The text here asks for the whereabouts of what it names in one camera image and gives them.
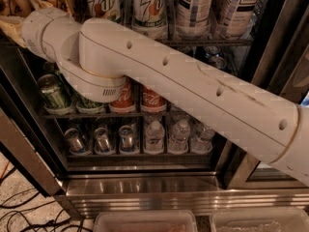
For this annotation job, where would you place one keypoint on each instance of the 7up can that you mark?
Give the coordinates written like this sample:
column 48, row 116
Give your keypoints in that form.
column 149, row 18
column 107, row 9

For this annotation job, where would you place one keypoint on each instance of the middle silver blue can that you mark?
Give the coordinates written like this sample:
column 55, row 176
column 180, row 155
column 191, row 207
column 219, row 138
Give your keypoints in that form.
column 102, row 145

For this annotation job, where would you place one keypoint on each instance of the silver blue can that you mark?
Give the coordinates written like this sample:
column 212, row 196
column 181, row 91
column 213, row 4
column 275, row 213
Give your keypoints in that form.
column 127, row 140
column 75, row 140
column 102, row 145

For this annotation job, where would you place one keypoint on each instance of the glass fridge door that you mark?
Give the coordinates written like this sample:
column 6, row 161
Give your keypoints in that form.
column 278, row 62

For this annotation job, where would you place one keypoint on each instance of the steel fridge cabinet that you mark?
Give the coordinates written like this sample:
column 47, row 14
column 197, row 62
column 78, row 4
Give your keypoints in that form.
column 89, row 183

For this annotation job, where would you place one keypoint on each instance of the clear plastic bin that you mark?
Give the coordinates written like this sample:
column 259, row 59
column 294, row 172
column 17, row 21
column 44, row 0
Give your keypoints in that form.
column 282, row 219
column 146, row 221

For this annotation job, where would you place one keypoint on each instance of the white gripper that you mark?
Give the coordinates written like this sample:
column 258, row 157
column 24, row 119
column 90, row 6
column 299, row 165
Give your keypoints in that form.
column 31, row 29

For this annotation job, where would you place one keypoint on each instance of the right Teas Tea bottle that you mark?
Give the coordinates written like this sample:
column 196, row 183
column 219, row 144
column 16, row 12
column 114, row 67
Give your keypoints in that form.
column 232, row 17

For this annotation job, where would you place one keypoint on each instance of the water bottle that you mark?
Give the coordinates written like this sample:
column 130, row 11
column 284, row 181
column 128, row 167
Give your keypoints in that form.
column 178, row 138
column 155, row 133
column 201, row 140

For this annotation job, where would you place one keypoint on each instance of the front right Coca-Cola can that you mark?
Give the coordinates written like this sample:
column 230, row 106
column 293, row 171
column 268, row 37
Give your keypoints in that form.
column 151, row 100

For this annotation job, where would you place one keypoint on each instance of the middle water bottle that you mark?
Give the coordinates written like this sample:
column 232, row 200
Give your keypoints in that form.
column 178, row 138

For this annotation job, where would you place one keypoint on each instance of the left 7UP can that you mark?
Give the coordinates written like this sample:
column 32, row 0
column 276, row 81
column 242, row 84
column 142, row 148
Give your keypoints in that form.
column 107, row 9

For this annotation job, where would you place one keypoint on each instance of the green can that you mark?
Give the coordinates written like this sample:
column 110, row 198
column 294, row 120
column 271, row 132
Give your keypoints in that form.
column 54, row 93
column 89, row 107

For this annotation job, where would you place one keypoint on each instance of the front left green can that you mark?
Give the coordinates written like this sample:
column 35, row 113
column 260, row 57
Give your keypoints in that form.
column 54, row 93

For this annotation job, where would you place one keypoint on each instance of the right 7UP can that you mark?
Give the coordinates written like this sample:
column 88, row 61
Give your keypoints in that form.
column 149, row 18

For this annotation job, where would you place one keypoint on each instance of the coca-cola can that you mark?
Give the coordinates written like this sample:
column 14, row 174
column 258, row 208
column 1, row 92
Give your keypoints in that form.
column 125, row 103
column 151, row 100

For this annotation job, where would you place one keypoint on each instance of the right water bottle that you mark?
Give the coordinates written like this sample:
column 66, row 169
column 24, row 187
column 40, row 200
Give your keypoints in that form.
column 201, row 140

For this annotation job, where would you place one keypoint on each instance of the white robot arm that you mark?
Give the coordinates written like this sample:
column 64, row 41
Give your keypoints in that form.
column 96, row 58

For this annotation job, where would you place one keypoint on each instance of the left clear plastic bin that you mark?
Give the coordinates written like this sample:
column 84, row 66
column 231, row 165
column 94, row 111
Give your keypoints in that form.
column 146, row 221

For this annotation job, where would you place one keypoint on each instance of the right clear plastic bin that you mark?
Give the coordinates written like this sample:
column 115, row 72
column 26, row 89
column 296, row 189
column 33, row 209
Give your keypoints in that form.
column 282, row 219

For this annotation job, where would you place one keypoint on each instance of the left water bottle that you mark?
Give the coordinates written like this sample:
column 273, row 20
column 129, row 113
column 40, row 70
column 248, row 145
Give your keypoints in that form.
column 155, row 133

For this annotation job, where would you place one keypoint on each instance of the right silver blue can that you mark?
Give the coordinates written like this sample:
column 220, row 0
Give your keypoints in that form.
column 127, row 140

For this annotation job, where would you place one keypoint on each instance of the top wire shelf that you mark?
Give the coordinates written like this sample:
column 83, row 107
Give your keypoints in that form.
column 11, row 43

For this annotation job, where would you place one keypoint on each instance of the left Teas Tea bottle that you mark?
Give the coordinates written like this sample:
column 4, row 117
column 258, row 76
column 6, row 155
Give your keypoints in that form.
column 192, row 19

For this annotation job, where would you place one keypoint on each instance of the teas tea bottle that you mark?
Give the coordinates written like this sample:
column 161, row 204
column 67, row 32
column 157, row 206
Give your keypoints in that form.
column 232, row 17
column 192, row 19

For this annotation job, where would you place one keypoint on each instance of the left silver blue can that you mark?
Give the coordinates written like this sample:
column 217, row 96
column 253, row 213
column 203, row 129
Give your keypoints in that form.
column 75, row 140

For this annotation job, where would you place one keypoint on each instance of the front right green can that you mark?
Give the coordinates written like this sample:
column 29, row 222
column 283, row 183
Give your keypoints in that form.
column 89, row 107

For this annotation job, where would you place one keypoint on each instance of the front left Coca-Cola can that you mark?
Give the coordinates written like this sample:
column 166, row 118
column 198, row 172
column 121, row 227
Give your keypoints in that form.
column 125, row 103

